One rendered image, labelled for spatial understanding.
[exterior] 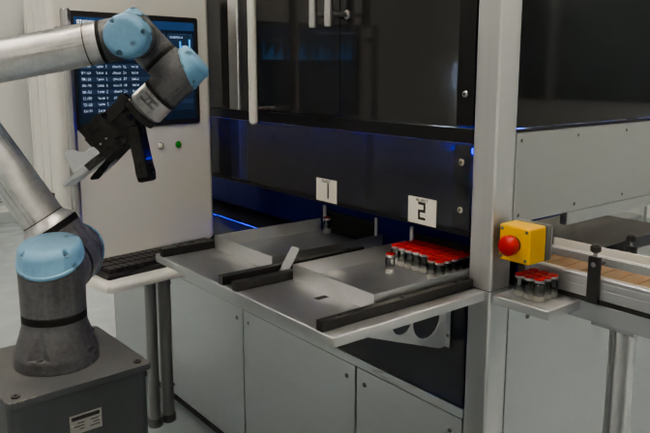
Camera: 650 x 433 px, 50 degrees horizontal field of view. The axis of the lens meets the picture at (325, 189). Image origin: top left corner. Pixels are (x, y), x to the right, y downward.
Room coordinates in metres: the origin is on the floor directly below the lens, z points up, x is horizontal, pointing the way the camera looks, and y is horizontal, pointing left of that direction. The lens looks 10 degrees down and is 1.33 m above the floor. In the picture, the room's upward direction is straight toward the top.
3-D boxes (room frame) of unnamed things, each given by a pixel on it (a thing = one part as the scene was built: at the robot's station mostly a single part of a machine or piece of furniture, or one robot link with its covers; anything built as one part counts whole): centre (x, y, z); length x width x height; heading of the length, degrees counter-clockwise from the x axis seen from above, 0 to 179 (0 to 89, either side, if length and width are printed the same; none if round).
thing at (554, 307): (1.34, -0.43, 0.87); 0.14 x 0.13 x 0.02; 128
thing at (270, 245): (1.72, 0.07, 0.90); 0.34 x 0.26 x 0.04; 128
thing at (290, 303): (1.54, 0.02, 0.87); 0.70 x 0.48 x 0.02; 38
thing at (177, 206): (2.03, 0.59, 1.19); 0.50 x 0.19 x 0.78; 136
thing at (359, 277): (1.45, -0.14, 0.90); 0.34 x 0.26 x 0.04; 128
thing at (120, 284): (1.89, 0.47, 0.79); 0.45 x 0.28 x 0.03; 136
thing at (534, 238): (1.33, -0.39, 0.99); 0.08 x 0.07 x 0.07; 128
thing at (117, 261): (1.87, 0.45, 0.82); 0.40 x 0.14 x 0.02; 136
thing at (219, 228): (2.18, 0.32, 0.73); 1.98 x 0.01 x 0.25; 38
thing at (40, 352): (1.23, 0.50, 0.84); 0.15 x 0.15 x 0.10
